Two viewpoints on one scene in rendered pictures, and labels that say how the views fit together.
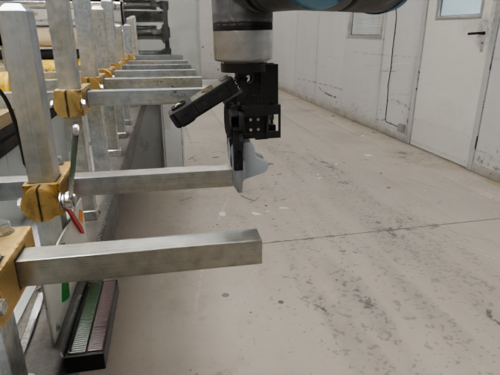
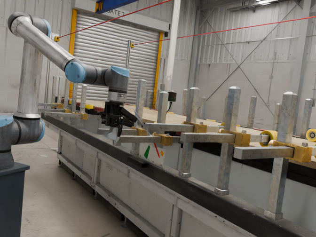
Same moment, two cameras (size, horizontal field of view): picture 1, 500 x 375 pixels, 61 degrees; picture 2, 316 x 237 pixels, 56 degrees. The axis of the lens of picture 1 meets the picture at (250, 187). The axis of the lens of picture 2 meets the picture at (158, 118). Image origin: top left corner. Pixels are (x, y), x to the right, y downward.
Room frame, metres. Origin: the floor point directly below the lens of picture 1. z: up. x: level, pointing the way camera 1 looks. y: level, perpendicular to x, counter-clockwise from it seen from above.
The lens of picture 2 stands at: (2.09, -0.38, 1.09)
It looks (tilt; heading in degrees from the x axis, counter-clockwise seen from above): 5 degrees down; 157
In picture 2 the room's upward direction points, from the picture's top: 6 degrees clockwise
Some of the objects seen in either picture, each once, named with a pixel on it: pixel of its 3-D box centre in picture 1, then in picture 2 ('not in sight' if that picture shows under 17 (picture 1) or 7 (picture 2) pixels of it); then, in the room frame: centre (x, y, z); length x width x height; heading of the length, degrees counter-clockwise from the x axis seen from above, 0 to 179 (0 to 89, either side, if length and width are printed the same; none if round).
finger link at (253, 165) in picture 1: (250, 167); (110, 135); (0.67, 0.00, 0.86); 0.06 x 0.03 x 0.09; 100
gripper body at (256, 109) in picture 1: (248, 101); (113, 114); (0.68, 0.00, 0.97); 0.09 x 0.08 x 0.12; 100
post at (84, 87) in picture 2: not in sight; (82, 111); (-0.64, 0.07, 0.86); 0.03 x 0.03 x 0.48; 11
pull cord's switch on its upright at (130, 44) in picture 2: not in sight; (127, 79); (-2.14, 0.91, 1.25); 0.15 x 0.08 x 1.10; 11
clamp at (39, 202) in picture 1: (49, 189); (161, 138); (0.61, 0.31, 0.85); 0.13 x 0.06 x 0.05; 11
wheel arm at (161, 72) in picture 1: (115, 74); (288, 151); (1.37, 0.42, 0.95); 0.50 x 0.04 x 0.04; 101
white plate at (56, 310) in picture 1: (70, 260); (151, 153); (0.56, 0.27, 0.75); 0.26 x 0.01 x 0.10; 11
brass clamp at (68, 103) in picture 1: (74, 99); (193, 127); (0.85, 0.35, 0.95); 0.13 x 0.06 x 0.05; 11
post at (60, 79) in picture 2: not in sight; (59, 98); (-1.38, -0.07, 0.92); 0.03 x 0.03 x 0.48; 11
